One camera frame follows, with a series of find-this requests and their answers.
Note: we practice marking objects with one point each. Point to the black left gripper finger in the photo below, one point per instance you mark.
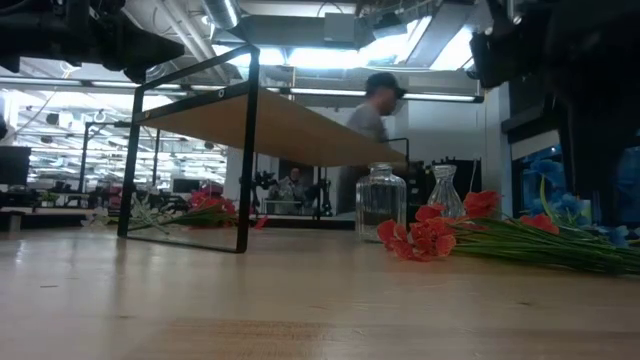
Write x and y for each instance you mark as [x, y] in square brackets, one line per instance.
[162, 50]

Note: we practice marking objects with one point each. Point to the blue artificial flower bunch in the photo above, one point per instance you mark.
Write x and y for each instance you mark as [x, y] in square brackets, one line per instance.
[550, 170]

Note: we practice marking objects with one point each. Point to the narrow flared glass vase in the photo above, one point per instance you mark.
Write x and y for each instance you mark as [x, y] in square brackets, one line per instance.
[445, 195]

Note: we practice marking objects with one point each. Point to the red artificial flower bunch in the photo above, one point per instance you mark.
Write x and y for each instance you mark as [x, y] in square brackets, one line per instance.
[210, 202]

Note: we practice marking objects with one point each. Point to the white artificial flower bunch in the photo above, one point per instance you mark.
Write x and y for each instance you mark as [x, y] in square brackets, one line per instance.
[142, 210]

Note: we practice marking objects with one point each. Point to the wide ribbed glass jar vase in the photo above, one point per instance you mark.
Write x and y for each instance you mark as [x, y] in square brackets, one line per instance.
[380, 200]

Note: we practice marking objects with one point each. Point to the orange artificial flower bunch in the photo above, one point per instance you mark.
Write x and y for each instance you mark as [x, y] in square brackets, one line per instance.
[425, 240]

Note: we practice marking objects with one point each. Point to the black background robot arm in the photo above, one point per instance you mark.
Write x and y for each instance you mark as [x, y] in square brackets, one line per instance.
[264, 182]

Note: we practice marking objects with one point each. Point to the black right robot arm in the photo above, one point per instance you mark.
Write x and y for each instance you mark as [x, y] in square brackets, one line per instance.
[595, 75]

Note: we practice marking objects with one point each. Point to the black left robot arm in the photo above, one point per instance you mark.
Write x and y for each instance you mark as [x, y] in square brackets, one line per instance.
[35, 35]

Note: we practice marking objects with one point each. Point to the person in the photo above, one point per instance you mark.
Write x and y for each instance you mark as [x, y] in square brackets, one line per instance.
[294, 182]
[370, 120]

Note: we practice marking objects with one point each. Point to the black monitor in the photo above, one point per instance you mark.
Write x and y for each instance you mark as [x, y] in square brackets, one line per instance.
[15, 165]

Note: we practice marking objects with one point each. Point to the long ceiling light strip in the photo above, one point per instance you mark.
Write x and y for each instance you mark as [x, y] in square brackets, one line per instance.
[350, 93]

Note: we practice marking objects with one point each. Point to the silver air duct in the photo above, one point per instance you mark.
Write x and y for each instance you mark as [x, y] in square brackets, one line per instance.
[222, 12]

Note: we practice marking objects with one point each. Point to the black background frame stand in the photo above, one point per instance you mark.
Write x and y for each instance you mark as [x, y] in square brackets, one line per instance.
[84, 155]

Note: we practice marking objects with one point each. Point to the wooden shelf with black frame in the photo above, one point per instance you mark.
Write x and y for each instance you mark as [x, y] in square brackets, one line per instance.
[280, 130]

